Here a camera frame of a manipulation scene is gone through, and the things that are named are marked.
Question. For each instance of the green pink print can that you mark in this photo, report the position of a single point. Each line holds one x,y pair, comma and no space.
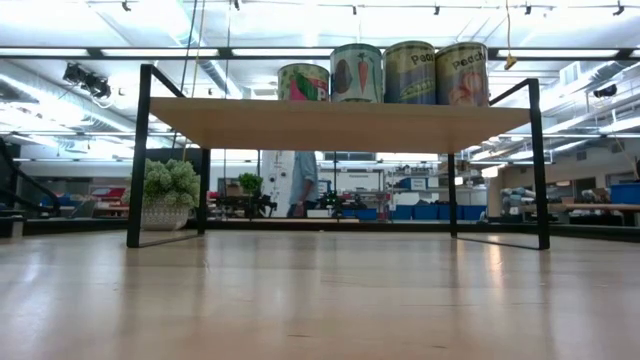
302,82

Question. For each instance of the carrot print teal can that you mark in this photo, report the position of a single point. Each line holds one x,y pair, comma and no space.
356,75

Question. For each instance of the peas print blue can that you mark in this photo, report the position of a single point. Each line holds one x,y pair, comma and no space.
410,75

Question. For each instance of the peaches print blue can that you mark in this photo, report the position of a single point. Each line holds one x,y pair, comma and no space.
462,75

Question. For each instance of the wooden shelf with black legs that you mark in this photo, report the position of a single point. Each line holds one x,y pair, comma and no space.
325,125

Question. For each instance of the person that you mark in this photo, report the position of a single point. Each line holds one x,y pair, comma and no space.
304,180

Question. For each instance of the person's hand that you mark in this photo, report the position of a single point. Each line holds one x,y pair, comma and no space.
300,209

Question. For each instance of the small green background plant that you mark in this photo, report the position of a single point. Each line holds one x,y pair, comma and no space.
250,182

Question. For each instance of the blue box with white label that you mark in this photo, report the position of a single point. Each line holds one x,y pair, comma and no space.
414,184

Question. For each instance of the green plant in white pot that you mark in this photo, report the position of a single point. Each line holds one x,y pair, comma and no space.
167,192

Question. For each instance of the black ceiling spotlight cluster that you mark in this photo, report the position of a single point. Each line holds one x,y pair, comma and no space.
87,81

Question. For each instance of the wooden workbench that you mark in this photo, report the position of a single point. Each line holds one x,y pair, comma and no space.
595,207

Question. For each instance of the black dome ceiling fixture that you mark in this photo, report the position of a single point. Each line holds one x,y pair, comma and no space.
606,91

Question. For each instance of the large blue storage bin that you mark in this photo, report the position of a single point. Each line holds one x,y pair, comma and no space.
625,194

